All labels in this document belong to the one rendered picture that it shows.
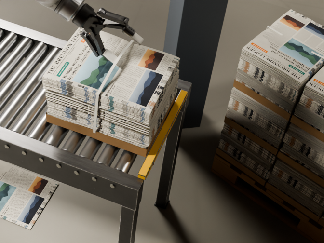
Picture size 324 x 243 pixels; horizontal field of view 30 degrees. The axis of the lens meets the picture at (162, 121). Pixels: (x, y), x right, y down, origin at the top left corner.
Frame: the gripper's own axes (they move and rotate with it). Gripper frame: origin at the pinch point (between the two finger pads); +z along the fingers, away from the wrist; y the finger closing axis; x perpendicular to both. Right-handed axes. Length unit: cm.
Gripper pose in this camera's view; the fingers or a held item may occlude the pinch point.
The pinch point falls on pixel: (128, 51)
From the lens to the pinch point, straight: 195.7
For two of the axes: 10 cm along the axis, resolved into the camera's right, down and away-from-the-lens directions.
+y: -5.2, 4.3, 7.4
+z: 7.8, 6.0, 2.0
